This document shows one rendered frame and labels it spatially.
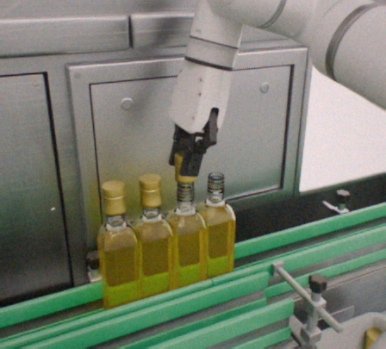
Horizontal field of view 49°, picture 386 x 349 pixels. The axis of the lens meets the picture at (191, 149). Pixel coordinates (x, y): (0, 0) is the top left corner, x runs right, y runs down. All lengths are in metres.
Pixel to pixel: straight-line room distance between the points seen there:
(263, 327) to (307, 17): 0.48
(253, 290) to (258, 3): 0.49
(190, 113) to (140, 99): 0.16
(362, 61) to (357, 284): 0.64
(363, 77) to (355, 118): 0.62
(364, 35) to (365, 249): 0.63
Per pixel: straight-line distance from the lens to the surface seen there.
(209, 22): 0.60
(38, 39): 0.70
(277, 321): 0.76
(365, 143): 1.09
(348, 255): 0.95
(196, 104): 0.60
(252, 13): 0.54
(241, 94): 0.84
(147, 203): 0.66
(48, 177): 0.80
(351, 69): 0.43
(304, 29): 0.60
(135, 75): 0.73
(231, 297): 0.78
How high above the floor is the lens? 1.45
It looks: 22 degrees down
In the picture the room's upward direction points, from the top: straight up
